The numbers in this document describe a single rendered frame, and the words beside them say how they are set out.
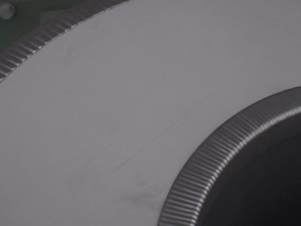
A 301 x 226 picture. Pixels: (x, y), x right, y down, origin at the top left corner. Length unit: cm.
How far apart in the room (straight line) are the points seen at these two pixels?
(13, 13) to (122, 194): 66
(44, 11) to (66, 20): 36
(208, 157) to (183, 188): 5
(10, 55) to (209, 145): 30
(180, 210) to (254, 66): 26
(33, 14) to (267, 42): 55
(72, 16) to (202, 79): 22
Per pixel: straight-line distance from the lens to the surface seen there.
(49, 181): 65
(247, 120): 72
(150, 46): 81
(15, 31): 126
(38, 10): 122
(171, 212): 63
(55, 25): 86
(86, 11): 88
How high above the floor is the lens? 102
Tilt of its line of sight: 44 degrees down
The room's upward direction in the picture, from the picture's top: 170 degrees clockwise
